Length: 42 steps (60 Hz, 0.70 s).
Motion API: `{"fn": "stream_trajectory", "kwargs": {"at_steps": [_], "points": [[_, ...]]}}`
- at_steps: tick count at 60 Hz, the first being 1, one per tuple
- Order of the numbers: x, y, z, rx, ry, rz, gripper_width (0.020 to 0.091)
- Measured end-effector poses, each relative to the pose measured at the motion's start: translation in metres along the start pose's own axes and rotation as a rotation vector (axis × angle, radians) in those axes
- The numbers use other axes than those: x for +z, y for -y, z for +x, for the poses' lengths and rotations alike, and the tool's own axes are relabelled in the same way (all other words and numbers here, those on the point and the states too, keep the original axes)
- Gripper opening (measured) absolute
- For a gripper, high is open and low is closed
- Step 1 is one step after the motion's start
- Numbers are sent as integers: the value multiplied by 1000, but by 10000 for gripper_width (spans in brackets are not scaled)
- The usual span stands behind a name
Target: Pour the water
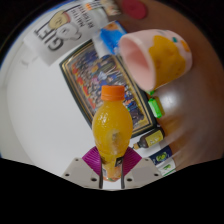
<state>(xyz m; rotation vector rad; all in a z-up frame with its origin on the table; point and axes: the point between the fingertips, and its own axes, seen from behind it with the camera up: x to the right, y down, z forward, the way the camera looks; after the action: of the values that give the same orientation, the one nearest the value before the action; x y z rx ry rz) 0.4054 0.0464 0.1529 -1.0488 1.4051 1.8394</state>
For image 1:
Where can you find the dark blue pump bottle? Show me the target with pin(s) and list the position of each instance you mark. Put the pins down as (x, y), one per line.
(161, 155)

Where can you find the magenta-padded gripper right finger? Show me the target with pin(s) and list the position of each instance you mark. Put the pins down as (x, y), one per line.
(143, 171)

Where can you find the orange juice bottle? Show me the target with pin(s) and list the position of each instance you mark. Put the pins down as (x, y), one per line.
(111, 128)

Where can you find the blue tissue pack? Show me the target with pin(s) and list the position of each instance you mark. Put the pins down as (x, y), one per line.
(111, 35)

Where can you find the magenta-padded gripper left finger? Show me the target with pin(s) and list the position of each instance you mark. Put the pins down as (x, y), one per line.
(80, 173)

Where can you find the pink mug with yellow spots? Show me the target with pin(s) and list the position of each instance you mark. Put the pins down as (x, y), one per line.
(166, 58)

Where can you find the framed group picture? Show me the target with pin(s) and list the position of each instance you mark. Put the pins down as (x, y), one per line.
(96, 76)

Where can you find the brown pump bottle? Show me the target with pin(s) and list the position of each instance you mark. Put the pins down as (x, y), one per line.
(151, 138)

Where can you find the white paper gift bag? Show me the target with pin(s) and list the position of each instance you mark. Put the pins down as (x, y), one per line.
(63, 30)

